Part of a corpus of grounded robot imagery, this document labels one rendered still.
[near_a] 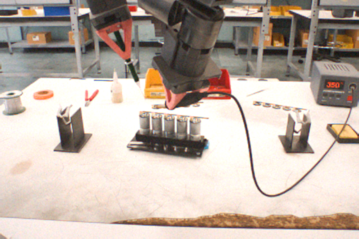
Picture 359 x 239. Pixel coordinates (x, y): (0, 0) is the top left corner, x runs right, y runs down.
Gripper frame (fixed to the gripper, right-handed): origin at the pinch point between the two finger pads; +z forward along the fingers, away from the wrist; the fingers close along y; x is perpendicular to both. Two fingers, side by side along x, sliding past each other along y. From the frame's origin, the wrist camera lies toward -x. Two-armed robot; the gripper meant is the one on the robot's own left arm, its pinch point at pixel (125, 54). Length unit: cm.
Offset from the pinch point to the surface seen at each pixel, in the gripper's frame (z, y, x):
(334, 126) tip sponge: 33, -8, -39
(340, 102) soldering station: 37, 3, -51
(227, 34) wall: 136, 392, -179
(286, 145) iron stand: 29.2, -10.2, -24.0
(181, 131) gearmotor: 18.9, -3.3, -4.4
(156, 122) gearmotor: 16.1, -0.5, -0.4
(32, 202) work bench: 13.3, -13.6, 24.6
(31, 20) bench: 6, 268, 57
